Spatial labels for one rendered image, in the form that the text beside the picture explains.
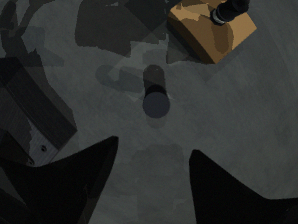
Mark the tan wooden block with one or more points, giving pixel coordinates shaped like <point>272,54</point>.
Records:
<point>210,40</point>

